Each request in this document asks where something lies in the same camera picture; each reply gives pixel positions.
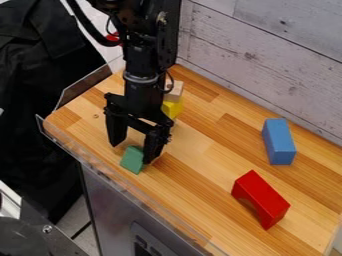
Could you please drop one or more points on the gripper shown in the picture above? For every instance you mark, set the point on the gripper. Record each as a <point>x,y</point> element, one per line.
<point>141,100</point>

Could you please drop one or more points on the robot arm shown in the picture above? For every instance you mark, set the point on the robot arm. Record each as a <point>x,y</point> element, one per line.
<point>144,40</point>

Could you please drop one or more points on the green triangle block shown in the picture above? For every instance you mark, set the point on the green triangle block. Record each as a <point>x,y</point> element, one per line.
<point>132,160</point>

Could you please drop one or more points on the yellow block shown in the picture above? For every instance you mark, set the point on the yellow block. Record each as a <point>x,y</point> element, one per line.
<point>173,108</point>

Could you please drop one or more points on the plain wooden block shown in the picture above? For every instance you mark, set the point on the plain wooden block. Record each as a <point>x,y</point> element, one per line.
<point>174,91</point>

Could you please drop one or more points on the red arch block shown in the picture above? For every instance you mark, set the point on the red arch block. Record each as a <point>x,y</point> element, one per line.
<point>260,199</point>

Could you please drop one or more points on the blue rectangular block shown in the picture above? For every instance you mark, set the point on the blue rectangular block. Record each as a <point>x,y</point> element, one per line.
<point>278,141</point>

